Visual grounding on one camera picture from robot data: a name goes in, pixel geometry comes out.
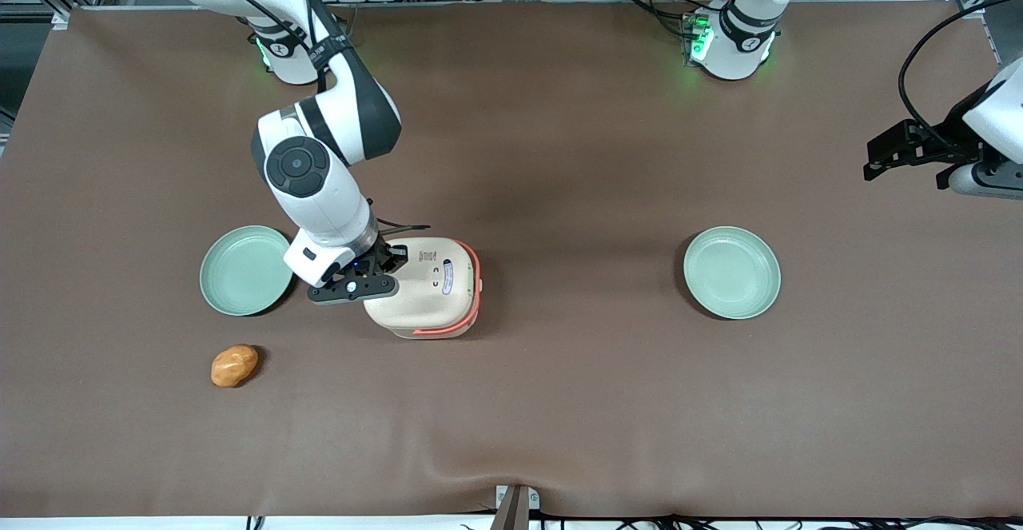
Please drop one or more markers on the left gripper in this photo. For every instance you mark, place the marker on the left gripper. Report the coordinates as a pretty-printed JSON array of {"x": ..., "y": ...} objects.
[{"x": 949, "y": 137}]

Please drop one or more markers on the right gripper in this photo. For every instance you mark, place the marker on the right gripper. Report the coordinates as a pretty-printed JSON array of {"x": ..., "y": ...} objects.
[{"x": 387, "y": 257}]

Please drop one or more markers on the cream rice cooker orange trim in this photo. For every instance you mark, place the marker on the cream rice cooker orange trim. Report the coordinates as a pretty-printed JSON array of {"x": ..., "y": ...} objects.
[{"x": 431, "y": 298}]

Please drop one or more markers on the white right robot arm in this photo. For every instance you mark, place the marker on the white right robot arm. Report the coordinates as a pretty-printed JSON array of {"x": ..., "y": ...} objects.
[{"x": 320, "y": 186}]

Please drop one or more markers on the pale green round plate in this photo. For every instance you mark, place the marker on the pale green round plate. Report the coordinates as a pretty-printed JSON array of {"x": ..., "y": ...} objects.
[
  {"x": 240, "y": 271},
  {"x": 731, "y": 272}
]

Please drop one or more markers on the brown table cloth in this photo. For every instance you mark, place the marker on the brown table cloth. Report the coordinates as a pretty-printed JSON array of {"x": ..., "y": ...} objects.
[{"x": 559, "y": 154}]

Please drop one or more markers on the brown bread roll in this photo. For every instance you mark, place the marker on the brown bread roll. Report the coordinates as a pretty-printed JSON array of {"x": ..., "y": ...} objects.
[{"x": 234, "y": 365}]

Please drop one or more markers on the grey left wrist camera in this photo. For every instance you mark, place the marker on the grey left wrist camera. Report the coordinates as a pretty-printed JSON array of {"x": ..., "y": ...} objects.
[{"x": 987, "y": 182}]

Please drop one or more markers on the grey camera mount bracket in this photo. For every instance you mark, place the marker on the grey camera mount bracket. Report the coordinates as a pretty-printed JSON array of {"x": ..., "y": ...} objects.
[{"x": 512, "y": 512}]

